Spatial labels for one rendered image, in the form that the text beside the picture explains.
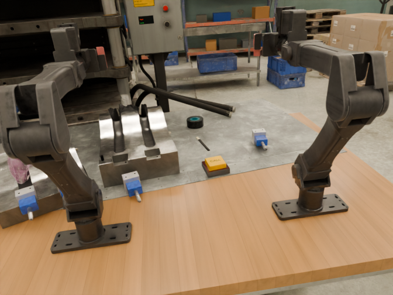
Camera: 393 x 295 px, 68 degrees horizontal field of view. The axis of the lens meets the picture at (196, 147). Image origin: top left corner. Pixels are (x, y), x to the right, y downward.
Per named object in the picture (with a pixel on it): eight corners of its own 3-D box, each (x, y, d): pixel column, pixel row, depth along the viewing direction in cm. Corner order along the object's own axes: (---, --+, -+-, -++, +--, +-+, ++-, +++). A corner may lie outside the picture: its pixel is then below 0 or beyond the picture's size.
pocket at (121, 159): (130, 169, 98) (128, 159, 96) (114, 172, 97) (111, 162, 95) (129, 163, 102) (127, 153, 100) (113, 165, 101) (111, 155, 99)
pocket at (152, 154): (162, 163, 100) (161, 153, 98) (147, 166, 99) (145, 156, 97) (160, 157, 104) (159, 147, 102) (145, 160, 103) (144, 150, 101)
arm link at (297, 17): (272, 10, 81) (290, 12, 70) (302, 8, 82) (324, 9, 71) (270, 54, 86) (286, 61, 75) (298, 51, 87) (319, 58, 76)
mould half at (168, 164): (179, 173, 104) (176, 139, 97) (104, 188, 98) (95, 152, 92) (159, 122, 147) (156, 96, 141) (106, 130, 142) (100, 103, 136)
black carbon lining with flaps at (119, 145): (158, 151, 104) (154, 126, 100) (111, 159, 101) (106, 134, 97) (147, 117, 135) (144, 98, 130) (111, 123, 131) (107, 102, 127)
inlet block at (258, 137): (272, 155, 111) (272, 142, 108) (258, 156, 111) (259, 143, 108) (263, 140, 122) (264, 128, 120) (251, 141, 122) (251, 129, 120)
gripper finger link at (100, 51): (83, 45, 92) (76, 49, 84) (106, 43, 93) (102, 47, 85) (88, 67, 96) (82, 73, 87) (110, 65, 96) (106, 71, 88)
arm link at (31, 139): (75, 193, 78) (13, 115, 51) (101, 189, 79) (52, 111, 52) (73, 215, 75) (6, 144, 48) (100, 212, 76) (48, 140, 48)
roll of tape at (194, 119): (195, 120, 146) (195, 114, 144) (207, 124, 140) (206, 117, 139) (183, 126, 141) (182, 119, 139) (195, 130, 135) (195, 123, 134)
